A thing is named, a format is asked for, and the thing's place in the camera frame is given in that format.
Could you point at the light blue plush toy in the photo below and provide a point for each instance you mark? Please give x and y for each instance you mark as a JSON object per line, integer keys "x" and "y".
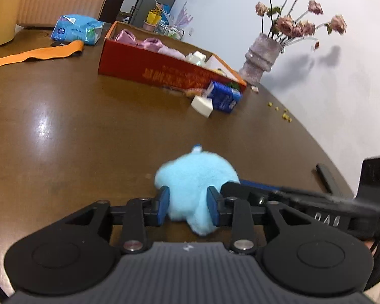
{"x": 193, "y": 190}

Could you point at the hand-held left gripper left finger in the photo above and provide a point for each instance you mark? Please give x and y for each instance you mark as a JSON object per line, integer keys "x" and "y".
{"x": 163, "y": 204}

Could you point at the red cardboard box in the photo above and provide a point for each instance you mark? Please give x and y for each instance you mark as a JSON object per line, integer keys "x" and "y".
{"x": 152, "y": 69}

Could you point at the flat black object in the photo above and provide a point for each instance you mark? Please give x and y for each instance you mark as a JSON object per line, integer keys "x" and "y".
{"x": 326, "y": 177}

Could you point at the white soft block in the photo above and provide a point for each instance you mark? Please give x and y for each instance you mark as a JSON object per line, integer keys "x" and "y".
{"x": 196, "y": 57}

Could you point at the yellow plush toy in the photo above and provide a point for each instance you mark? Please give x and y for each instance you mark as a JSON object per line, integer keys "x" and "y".
{"x": 218, "y": 71}

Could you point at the scattered yellow crumbs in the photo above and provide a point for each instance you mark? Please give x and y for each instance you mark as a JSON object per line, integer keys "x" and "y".
{"x": 283, "y": 114}

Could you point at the purple knit cloth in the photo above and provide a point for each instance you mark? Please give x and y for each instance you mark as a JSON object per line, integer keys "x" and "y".
{"x": 172, "y": 53}

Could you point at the pink satin scrunchie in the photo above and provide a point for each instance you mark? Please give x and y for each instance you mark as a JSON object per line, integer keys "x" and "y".
{"x": 151, "y": 44}
{"x": 126, "y": 35}

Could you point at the white foam block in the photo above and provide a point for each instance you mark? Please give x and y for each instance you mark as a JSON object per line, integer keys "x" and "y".
{"x": 202, "y": 106}

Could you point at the pink textured vase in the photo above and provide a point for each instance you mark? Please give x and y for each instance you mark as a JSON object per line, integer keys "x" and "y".
{"x": 259, "y": 58}

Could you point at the blue tissue pack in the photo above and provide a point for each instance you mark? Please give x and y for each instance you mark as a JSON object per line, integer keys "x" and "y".
{"x": 77, "y": 29}

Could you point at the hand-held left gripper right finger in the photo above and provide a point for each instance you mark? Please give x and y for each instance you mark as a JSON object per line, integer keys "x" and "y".
{"x": 212, "y": 207}

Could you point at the blue drink carton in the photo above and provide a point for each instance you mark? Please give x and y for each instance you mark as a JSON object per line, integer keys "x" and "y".
{"x": 224, "y": 96}

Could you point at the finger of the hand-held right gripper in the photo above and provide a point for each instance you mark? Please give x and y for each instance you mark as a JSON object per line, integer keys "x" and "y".
{"x": 240, "y": 190}

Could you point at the dried pink roses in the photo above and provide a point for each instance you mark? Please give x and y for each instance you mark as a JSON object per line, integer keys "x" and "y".
{"x": 291, "y": 22}

